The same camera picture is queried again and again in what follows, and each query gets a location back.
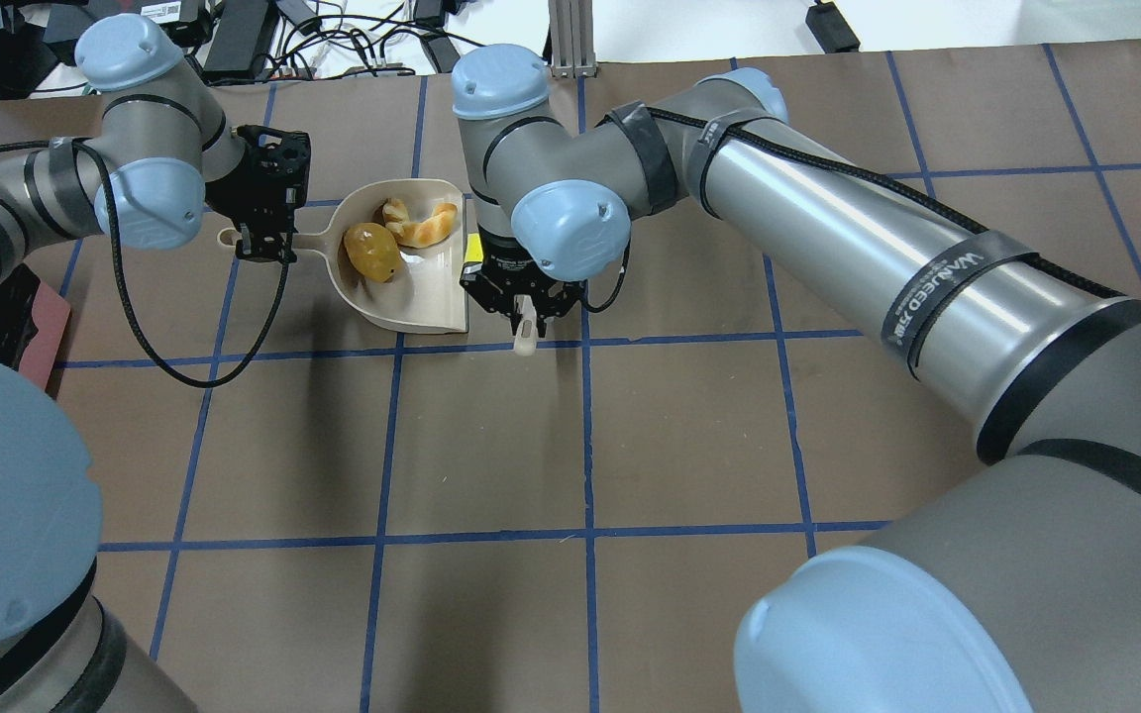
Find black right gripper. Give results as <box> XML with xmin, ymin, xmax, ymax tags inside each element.
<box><xmin>459</xmin><ymin>232</ymin><xmax>583</xmax><ymax>322</ymax></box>

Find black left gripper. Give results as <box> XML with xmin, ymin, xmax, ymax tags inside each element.
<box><xmin>205</xmin><ymin>125</ymin><xmax>311</xmax><ymax>264</ymax></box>

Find white hand brush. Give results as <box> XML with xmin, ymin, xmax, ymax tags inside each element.
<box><xmin>513</xmin><ymin>294</ymin><xmax>540</xmax><ymax>357</ymax></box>

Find white dustpan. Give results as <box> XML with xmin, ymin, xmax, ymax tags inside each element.
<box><xmin>217</xmin><ymin>177</ymin><xmax>470</xmax><ymax>337</ymax></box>

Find croissant piece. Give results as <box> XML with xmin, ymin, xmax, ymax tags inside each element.
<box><xmin>379</xmin><ymin>198</ymin><xmax>459</xmax><ymax>249</ymax></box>

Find yellow potato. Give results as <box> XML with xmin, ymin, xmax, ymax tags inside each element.
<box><xmin>343</xmin><ymin>222</ymin><xmax>404</xmax><ymax>283</ymax></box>

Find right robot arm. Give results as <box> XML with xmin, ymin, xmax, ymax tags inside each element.
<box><xmin>450</xmin><ymin>44</ymin><xmax>1141</xmax><ymax>712</ymax></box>

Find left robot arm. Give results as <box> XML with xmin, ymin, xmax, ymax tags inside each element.
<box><xmin>0</xmin><ymin>13</ymin><xmax>311</xmax><ymax>712</ymax></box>

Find pink bin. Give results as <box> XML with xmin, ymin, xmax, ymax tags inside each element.
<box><xmin>0</xmin><ymin>265</ymin><xmax>71</xmax><ymax>392</ymax></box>

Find black power adapter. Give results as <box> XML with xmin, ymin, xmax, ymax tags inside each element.
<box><xmin>804</xmin><ymin>1</ymin><xmax>861</xmax><ymax>54</ymax></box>

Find aluminium frame post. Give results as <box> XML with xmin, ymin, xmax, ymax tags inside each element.
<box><xmin>548</xmin><ymin>0</ymin><xmax>598</xmax><ymax>78</ymax></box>

